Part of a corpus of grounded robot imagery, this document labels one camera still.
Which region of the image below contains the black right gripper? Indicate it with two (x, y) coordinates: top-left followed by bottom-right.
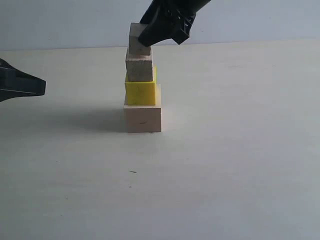
(138, 0), (210, 47)

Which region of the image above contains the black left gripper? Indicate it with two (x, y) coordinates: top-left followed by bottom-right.
(0, 58), (46, 102)

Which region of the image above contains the small wooden cube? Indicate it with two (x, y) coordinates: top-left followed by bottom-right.
(128, 22), (151, 56)

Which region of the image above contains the medium wooden cube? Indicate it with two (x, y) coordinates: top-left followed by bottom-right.
(125, 48), (154, 82)

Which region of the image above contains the yellow block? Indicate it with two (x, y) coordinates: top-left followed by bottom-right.
(124, 66), (157, 106)

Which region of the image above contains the large wooden cube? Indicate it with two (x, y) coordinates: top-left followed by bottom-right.
(123, 84), (162, 133)

